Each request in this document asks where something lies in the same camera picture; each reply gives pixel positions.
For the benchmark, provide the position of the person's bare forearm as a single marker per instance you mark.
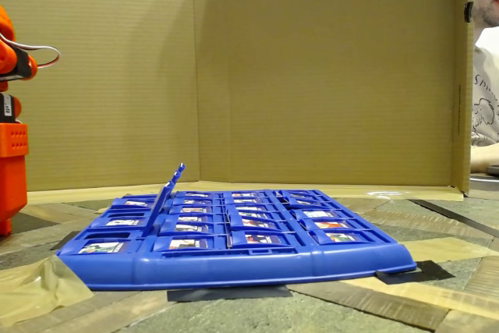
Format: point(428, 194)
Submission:
point(485, 158)

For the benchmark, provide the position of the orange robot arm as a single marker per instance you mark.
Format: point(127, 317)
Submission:
point(13, 177)

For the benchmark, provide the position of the blue upright flip tile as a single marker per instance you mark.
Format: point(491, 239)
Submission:
point(156, 212)
point(181, 169)

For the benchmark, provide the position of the blue game board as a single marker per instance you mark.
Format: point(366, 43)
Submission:
point(234, 268)

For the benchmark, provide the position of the black tape piece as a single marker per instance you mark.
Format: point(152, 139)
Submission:
point(425, 270)

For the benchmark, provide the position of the long black tape strip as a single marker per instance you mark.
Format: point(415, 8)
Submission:
point(460, 220)

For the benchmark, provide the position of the round metal lid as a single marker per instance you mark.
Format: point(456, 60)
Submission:
point(487, 184)

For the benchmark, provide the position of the person in white T-shirt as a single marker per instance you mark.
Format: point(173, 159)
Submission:
point(485, 95)

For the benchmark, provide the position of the crumpled translucent yellow tape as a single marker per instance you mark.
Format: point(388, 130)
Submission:
point(35, 290)

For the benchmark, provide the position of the brown cardboard box wall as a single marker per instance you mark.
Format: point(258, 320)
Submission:
point(312, 75)

